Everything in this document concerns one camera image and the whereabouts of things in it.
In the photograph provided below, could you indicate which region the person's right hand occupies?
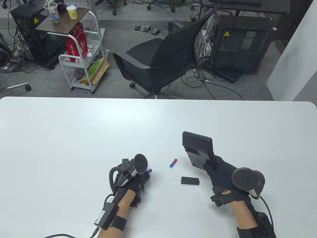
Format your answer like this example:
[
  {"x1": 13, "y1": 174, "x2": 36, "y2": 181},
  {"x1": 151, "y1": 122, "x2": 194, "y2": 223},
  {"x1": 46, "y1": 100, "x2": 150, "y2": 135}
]
[{"x1": 203, "y1": 155, "x2": 250, "y2": 203}]

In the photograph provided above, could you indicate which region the person's left hand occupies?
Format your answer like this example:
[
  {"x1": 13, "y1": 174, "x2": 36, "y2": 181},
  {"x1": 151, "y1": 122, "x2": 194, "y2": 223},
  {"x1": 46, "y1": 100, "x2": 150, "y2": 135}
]
[{"x1": 113, "y1": 164, "x2": 151, "y2": 197}]

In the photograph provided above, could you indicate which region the black battery cover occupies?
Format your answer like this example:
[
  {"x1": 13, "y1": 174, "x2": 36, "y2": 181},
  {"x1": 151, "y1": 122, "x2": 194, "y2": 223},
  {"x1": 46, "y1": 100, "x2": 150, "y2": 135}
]
[{"x1": 181, "y1": 177, "x2": 200, "y2": 185}]

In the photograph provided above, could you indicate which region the black calculator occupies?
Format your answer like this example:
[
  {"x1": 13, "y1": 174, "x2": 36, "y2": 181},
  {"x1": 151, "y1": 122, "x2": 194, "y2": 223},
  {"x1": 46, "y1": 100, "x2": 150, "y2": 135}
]
[{"x1": 182, "y1": 131, "x2": 215, "y2": 171}]

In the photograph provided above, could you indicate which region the person's right forearm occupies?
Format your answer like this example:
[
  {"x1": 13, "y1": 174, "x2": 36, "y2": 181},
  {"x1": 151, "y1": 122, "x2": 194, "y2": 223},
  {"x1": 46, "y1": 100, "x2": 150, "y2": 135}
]
[{"x1": 229, "y1": 200, "x2": 259, "y2": 230}]

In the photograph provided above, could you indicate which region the black forearm box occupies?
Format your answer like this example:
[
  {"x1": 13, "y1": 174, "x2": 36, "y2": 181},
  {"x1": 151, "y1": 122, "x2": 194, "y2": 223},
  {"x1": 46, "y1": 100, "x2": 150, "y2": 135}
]
[{"x1": 255, "y1": 211, "x2": 276, "y2": 238}]

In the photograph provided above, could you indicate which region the black and white hand controller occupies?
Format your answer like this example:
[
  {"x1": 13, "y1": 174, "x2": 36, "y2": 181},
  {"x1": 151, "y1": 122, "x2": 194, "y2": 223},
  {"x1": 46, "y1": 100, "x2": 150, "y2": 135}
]
[
  {"x1": 109, "y1": 154, "x2": 148, "y2": 187},
  {"x1": 232, "y1": 167, "x2": 265, "y2": 200}
]

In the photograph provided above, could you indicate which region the black box with white label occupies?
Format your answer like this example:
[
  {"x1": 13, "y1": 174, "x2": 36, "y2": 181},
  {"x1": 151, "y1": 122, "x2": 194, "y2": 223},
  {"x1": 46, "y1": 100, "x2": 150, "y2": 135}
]
[{"x1": 94, "y1": 203, "x2": 119, "y2": 230}]

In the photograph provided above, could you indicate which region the brown and green paper bag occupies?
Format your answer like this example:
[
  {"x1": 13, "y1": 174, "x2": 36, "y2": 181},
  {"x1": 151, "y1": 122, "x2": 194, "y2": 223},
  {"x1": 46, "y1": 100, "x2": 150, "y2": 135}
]
[{"x1": 80, "y1": 58, "x2": 110, "y2": 86}]

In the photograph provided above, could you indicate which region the black office chair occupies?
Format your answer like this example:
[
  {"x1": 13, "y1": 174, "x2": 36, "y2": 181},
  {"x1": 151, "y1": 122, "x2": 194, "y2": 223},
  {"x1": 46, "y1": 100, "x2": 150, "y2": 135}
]
[{"x1": 113, "y1": 5, "x2": 219, "y2": 99}]

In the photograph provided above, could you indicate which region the black computer case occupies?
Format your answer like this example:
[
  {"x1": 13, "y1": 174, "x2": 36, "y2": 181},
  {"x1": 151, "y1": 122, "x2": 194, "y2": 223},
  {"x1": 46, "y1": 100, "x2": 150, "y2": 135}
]
[
  {"x1": 203, "y1": 15, "x2": 273, "y2": 75},
  {"x1": 10, "y1": 2, "x2": 67, "y2": 70}
]

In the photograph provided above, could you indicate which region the white power strip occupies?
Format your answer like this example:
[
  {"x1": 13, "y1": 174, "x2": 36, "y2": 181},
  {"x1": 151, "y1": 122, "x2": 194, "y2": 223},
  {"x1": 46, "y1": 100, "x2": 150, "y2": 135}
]
[{"x1": 202, "y1": 30, "x2": 213, "y2": 55}]

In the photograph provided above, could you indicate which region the white partition panel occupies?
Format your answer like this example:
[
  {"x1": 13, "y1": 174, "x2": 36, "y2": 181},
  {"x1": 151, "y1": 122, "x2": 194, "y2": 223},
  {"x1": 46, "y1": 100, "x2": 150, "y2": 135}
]
[{"x1": 267, "y1": 0, "x2": 317, "y2": 101}]

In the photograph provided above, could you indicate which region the red shopping bag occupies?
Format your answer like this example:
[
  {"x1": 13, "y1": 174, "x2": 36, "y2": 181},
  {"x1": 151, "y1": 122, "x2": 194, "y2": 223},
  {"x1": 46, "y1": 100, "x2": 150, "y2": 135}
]
[{"x1": 66, "y1": 22, "x2": 88, "y2": 63}]

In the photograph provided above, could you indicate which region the silver chair leg with caster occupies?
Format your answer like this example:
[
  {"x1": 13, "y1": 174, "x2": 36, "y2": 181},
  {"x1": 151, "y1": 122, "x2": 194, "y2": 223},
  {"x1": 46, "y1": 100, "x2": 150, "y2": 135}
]
[{"x1": 0, "y1": 83, "x2": 32, "y2": 92}]

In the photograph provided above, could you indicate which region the black desk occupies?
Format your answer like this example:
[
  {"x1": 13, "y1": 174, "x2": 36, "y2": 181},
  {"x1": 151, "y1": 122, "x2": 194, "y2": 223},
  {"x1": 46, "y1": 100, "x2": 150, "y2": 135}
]
[{"x1": 206, "y1": 0, "x2": 291, "y2": 15}]

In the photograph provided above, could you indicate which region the white cart with wooden top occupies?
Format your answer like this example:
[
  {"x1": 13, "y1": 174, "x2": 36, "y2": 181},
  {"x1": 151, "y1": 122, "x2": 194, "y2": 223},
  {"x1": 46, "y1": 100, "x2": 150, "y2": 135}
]
[{"x1": 35, "y1": 6, "x2": 106, "y2": 94}]

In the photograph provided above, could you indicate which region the black chair base with casters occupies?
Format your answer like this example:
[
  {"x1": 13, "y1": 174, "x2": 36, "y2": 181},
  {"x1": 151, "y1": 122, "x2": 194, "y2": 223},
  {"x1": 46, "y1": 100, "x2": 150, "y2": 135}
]
[
  {"x1": 95, "y1": 0, "x2": 128, "y2": 16},
  {"x1": 146, "y1": 0, "x2": 186, "y2": 13}
]

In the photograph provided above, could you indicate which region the yellow paper cup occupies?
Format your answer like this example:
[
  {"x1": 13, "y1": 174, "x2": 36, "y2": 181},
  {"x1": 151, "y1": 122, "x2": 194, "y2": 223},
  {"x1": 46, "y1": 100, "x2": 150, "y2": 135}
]
[{"x1": 66, "y1": 6, "x2": 78, "y2": 20}]

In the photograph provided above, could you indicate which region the clear plastic cup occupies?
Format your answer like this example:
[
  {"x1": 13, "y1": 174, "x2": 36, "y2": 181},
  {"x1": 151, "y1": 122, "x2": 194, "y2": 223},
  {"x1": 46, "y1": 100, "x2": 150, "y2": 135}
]
[{"x1": 44, "y1": 1, "x2": 60, "y2": 23}]

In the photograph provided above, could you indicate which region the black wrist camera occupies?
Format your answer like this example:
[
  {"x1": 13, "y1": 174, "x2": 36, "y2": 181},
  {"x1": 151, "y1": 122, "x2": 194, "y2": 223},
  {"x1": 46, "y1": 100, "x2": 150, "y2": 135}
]
[
  {"x1": 211, "y1": 193, "x2": 229, "y2": 207},
  {"x1": 130, "y1": 191, "x2": 143, "y2": 208}
]

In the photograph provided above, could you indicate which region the black arm strap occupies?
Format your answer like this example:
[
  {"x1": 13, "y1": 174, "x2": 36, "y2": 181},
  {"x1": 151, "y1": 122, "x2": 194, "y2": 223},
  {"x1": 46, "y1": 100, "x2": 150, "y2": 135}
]
[
  {"x1": 236, "y1": 226, "x2": 259, "y2": 238},
  {"x1": 111, "y1": 215, "x2": 127, "y2": 231}
]

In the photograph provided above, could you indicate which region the black braided cable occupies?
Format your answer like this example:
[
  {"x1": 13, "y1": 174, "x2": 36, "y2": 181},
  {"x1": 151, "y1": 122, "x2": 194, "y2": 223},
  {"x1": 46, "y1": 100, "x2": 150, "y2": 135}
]
[
  {"x1": 260, "y1": 196, "x2": 274, "y2": 226},
  {"x1": 43, "y1": 193, "x2": 117, "y2": 238}
]

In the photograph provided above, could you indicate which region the tangle of black floor cables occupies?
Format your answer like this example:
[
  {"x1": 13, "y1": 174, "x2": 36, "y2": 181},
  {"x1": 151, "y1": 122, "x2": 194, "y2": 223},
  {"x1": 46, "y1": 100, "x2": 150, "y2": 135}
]
[
  {"x1": 0, "y1": 25, "x2": 37, "y2": 73},
  {"x1": 182, "y1": 32, "x2": 244, "y2": 101}
]

